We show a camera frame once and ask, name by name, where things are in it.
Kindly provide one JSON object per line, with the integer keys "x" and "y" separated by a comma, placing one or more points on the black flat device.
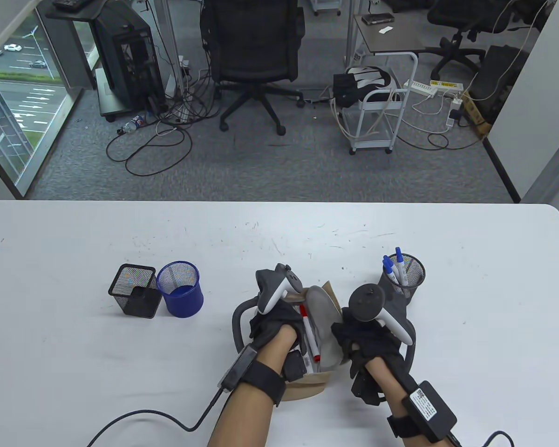
{"x": 377, "y": 19}

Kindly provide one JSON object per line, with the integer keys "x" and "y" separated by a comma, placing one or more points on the black swivel office chair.
{"x": 466, "y": 14}

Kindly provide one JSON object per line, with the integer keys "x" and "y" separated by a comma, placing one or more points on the black mesh office chair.
{"x": 251, "y": 37}

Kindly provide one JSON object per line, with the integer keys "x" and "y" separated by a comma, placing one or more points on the person's left hand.
{"x": 275, "y": 319}

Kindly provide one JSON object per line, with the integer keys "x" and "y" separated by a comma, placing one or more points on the person's left forearm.
{"x": 242, "y": 419}

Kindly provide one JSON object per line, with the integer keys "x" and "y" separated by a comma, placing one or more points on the red cap white marker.
{"x": 311, "y": 337}

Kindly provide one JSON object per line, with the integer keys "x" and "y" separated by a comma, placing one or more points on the black and white bag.
{"x": 349, "y": 91}

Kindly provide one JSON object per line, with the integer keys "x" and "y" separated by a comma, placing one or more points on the black computer tower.
{"x": 130, "y": 56}

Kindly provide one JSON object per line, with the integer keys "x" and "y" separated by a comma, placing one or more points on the grey office desk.
{"x": 400, "y": 42}

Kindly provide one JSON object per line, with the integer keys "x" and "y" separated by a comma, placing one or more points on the glass window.
{"x": 23, "y": 93}

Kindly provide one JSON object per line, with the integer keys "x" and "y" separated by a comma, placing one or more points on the white grey hand controller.
{"x": 272, "y": 298}
{"x": 365, "y": 302}

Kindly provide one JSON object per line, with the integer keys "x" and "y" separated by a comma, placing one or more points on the plastic bottle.
{"x": 132, "y": 124}

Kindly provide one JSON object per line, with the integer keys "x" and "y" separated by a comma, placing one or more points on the beige velcro pencil pouch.
{"x": 303, "y": 391}

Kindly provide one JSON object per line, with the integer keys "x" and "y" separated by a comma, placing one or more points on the white wheeled cart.
{"x": 326, "y": 5}

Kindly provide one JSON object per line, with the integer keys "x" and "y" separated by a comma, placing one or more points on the blue cap white marker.
{"x": 385, "y": 261}
{"x": 390, "y": 271}
{"x": 399, "y": 255}

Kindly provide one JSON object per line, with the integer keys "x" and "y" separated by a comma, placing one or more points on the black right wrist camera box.
{"x": 428, "y": 412}

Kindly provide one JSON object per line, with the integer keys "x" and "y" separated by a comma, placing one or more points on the person's right hand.
{"x": 363, "y": 340}

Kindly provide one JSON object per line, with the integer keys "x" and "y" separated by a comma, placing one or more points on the black keyboard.
{"x": 71, "y": 4}

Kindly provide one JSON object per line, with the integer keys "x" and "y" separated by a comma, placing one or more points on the black round mesh pen cup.
{"x": 417, "y": 279}

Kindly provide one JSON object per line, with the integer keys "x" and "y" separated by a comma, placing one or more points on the cardboard box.
{"x": 475, "y": 116}

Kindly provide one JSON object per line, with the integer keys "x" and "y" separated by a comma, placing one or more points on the black square mesh pen holder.
{"x": 139, "y": 305}

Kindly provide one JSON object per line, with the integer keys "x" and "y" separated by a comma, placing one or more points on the yellow white power strip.
{"x": 447, "y": 85}

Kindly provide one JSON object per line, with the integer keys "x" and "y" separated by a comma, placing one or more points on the white power adapter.
{"x": 456, "y": 103}

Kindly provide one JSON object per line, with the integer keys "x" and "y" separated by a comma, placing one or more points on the blue mesh pen cup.
{"x": 184, "y": 302}

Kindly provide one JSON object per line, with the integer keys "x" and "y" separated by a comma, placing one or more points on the person's right forearm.
{"x": 382, "y": 382}

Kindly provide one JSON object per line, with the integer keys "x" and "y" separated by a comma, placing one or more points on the white rolling cart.
{"x": 375, "y": 142}

